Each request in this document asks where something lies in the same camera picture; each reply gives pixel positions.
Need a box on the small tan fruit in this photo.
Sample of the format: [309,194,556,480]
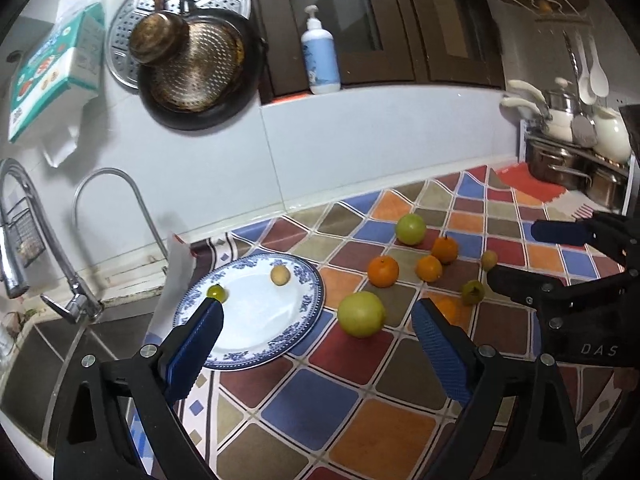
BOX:
[270,264,291,286]

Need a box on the red striped mat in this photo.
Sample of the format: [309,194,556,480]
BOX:
[497,161,601,221]

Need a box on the blue white pump bottle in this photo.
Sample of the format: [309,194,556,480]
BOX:
[300,4,342,94]

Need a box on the white pot rack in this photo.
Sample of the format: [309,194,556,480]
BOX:
[518,119,632,214]

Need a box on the steel cooking pot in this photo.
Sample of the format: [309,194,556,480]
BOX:
[526,139,592,191]

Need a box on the small yellow-green fruit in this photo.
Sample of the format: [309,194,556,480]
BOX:
[461,280,485,306]

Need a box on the colourful diamond pattern mat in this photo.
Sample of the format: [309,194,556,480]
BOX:
[177,164,626,480]

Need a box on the small green plum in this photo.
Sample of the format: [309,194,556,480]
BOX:
[206,284,228,304]

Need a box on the yellow-green apple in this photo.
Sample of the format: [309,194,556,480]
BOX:
[337,290,386,338]

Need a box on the steel sink basin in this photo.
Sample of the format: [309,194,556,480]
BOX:
[1,297,158,452]

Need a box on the wire sink caddy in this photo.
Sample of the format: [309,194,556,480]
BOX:
[9,197,46,268]

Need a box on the teal white paper box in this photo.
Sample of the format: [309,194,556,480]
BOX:
[8,2,105,144]

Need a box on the perforated steel steamer plate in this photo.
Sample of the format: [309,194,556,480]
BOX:
[105,0,252,92]

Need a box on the blue white porcelain plate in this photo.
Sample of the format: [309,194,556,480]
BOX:
[172,252,324,372]

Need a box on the dark wooden window frame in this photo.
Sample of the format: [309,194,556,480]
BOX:
[252,0,504,103]

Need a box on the black frying pan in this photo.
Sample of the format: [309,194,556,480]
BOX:
[138,0,268,131]

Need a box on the green apple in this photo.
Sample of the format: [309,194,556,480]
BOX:
[395,214,426,246]

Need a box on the white ceramic pot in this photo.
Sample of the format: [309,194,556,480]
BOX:
[592,106,631,164]

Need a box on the small orange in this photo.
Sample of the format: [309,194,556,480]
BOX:
[414,255,444,283]
[434,296,464,326]

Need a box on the speckled yellow-brown fruit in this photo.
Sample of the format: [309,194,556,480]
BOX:
[480,250,498,272]

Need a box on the white rice spoon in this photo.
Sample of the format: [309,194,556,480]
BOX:
[575,32,610,105]

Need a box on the curved steel faucet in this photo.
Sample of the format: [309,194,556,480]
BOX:
[70,167,168,266]

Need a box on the cream handled pot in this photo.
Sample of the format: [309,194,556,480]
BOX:
[501,77,580,143]

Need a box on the large orange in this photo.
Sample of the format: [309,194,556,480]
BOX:
[367,255,400,288]

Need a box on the pull-down steel faucet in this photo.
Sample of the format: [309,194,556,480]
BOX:
[1,158,103,324]

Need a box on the orange with stem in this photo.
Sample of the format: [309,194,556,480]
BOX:
[431,236,459,266]

